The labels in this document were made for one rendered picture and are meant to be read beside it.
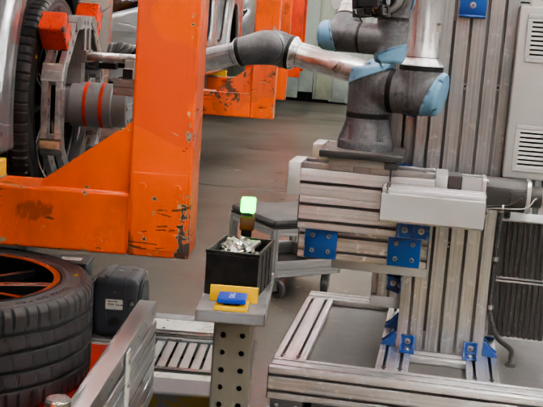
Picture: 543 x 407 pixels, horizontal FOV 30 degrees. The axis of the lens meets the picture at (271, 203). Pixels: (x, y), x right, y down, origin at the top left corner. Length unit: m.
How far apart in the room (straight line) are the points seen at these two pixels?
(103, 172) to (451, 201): 0.89
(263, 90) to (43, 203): 4.21
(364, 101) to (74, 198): 0.80
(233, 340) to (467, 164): 0.84
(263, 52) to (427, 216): 1.00
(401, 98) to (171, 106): 0.60
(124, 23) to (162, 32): 3.11
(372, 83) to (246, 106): 4.11
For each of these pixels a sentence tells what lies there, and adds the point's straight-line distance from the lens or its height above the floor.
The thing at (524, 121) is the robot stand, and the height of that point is 0.92.
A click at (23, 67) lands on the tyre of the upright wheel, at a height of 0.97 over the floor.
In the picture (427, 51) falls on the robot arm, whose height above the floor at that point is 1.09.
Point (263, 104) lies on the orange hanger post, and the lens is 6.77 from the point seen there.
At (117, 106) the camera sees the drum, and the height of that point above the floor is 0.86.
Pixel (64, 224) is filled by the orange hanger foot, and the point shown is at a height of 0.59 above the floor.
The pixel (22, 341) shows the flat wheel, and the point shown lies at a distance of 2.24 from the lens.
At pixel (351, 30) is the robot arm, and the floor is 1.13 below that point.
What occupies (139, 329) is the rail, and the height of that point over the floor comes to 0.39.
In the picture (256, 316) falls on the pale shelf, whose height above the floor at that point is 0.44.
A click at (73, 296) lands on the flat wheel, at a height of 0.50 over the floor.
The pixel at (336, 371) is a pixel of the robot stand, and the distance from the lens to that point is 2.77.
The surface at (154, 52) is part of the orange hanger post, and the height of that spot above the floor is 1.05.
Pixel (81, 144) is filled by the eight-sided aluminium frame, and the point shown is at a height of 0.70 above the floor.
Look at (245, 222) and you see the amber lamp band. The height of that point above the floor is 0.59.
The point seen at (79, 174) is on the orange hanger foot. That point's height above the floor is 0.72.
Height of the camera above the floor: 1.13
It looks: 10 degrees down
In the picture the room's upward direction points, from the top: 4 degrees clockwise
